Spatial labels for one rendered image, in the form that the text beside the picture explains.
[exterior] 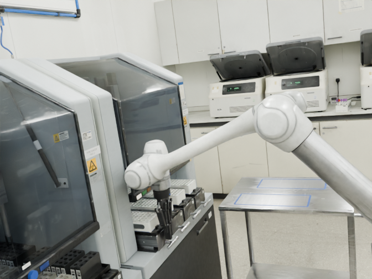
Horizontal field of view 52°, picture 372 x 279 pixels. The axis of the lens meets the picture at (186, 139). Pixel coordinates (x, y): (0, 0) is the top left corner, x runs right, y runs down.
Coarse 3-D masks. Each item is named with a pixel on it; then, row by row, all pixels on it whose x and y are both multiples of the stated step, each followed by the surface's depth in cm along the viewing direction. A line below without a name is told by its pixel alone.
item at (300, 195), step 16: (240, 192) 198; (256, 192) 195; (272, 192) 192; (288, 192) 189; (304, 192) 186; (320, 192) 184; (224, 208) 181; (240, 208) 178; (256, 208) 175; (272, 208) 173; (288, 208) 170; (304, 208) 168; (320, 208) 166; (336, 208) 164; (352, 208) 162; (224, 224) 184; (352, 224) 160; (224, 240) 186; (352, 240) 161; (352, 256) 163; (256, 272) 219; (272, 272) 217; (288, 272) 215; (304, 272) 213; (320, 272) 211; (336, 272) 209; (352, 272) 165
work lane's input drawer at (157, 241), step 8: (136, 232) 168; (144, 232) 166; (152, 232) 164; (160, 232) 166; (136, 240) 167; (144, 240) 165; (152, 240) 164; (160, 240) 165; (168, 240) 172; (176, 240) 170; (160, 248) 165; (168, 248) 163
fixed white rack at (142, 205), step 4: (140, 200) 192; (144, 200) 191; (148, 200) 192; (152, 200) 190; (156, 200) 189; (132, 204) 189; (136, 204) 188; (140, 204) 188; (144, 204) 186; (148, 204) 185; (152, 204) 185; (156, 204) 184; (172, 204) 186; (132, 208) 185; (136, 208) 184; (140, 208) 184; (144, 208) 182; (148, 208) 182; (152, 208) 181; (172, 208) 186; (152, 212) 190
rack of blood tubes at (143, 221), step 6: (132, 216) 174; (138, 216) 172; (144, 216) 172; (150, 216) 170; (156, 216) 170; (138, 222) 166; (144, 222) 165; (150, 222) 165; (156, 222) 170; (138, 228) 173; (144, 228) 166; (150, 228) 165
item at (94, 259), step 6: (96, 252) 139; (90, 258) 137; (96, 258) 138; (84, 264) 132; (90, 264) 135; (96, 264) 138; (78, 270) 130; (84, 270) 132; (90, 270) 134; (96, 270) 138; (78, 276) 131; (84, 276) 131; (90, 276) 134
